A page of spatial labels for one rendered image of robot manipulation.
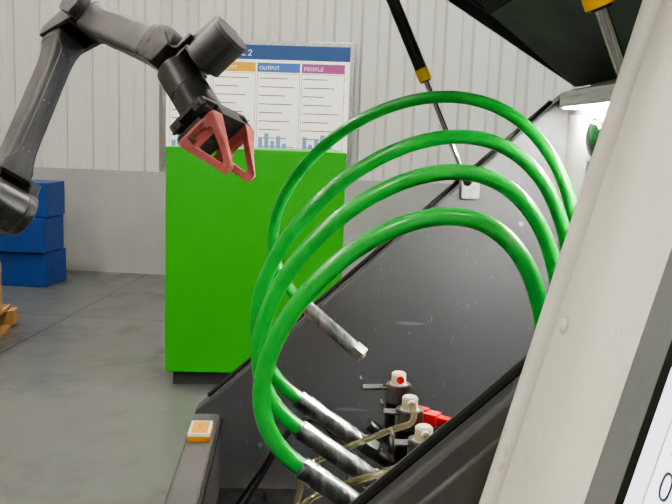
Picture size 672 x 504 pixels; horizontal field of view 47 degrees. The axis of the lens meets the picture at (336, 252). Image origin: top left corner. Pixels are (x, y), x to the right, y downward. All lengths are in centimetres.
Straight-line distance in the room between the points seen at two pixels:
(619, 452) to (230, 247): 385
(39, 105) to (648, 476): 128
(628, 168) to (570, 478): 16
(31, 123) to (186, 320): 290
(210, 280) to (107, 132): 382
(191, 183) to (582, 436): 381
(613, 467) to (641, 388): 4
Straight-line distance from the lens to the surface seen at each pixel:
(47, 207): 708
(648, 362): 36
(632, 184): 43
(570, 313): 45
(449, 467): 52
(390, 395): 86
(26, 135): 144
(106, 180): 779
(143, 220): 770
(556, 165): 87
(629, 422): 36
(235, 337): 425
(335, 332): 95
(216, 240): 416
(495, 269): 118
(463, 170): 66
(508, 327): 121
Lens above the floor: 136
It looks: 8 degrees down
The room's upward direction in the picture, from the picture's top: 2 degrees clockwise
